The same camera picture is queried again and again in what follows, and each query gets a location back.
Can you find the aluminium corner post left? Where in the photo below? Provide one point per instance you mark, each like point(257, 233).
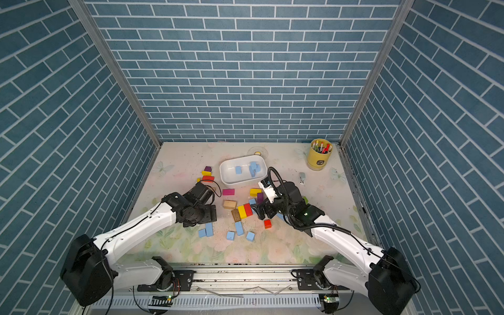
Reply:
point(91, 27)

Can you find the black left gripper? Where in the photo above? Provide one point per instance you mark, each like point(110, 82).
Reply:
point(210, 216)

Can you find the white plastic tub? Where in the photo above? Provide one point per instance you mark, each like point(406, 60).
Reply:
point(235, 172)

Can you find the blue cube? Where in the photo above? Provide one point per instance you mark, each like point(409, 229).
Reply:
point(250, 236)
point(230, 236)

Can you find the small grey clip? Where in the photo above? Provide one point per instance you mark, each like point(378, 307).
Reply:
point(302, 178)

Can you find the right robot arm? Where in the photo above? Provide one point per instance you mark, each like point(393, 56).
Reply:
point(354, 256)

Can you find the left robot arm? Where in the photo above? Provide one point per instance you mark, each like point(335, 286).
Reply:
point(90, 269)

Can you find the red cube block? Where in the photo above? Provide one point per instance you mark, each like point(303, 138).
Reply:
point(267, 223)

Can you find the blue long block bottom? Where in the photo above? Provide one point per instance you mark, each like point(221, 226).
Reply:
point(239, 228)

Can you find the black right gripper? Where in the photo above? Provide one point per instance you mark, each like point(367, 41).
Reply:
point(260, 210)

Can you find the dark wood block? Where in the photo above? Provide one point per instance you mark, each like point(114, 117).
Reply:
point(236, 215)

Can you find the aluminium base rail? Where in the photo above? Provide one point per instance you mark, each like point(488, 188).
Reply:
point(217, 288)

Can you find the magenta rectangular block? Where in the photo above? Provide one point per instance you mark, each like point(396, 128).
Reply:
point(229, 192)

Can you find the aluminium corner post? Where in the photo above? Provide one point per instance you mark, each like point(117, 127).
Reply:
point(389, 40)
point(91, 27)

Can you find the yellow pen cup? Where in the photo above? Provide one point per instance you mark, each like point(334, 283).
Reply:
point(319, 153)

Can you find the blue cube bottom right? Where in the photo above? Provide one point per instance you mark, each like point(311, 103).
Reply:
point(250, 236)

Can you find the white tape roll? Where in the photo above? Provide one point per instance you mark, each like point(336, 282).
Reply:
point(258, 151)

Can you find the light blue block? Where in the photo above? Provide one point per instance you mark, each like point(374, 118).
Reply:
point(254, 168)

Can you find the aluminium corner post right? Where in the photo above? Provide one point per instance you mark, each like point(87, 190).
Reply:
point(389, 40)

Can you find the blue cube bottom left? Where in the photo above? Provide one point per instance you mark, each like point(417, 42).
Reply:
point(230, 236)

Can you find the light wood square block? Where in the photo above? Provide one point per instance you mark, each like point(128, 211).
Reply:
point(230, 204)

